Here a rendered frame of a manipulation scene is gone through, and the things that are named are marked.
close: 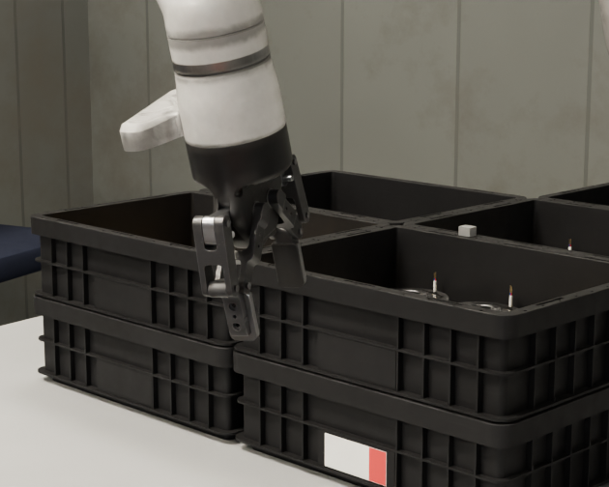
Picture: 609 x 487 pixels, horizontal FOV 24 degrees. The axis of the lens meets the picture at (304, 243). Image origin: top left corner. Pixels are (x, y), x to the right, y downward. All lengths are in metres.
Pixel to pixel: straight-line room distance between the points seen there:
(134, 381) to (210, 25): 0.89
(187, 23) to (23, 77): 3.72
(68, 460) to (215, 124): 0.75
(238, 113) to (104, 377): 0.91
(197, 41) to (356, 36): 3.13
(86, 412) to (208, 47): 0.92
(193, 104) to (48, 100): 3.77
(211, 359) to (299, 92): 2.63
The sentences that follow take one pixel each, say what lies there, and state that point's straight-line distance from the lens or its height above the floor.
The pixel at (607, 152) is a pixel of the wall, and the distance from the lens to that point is 3.70.
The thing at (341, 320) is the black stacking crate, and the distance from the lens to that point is 1.52.
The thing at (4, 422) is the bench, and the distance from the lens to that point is 1.81.
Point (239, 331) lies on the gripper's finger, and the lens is 1.03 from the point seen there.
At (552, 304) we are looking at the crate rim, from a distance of 1.41.
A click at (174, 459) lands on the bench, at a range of 1.65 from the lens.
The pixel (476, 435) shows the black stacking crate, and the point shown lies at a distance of 1.41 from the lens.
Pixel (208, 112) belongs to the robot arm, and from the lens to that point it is 0.99.
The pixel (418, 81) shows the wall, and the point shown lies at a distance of 3.99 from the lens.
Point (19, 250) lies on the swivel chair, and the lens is 3.72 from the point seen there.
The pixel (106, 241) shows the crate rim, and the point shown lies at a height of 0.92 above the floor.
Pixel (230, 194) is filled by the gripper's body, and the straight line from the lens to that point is 1.01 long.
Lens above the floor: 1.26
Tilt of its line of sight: 11 degrees down
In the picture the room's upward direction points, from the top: straight up
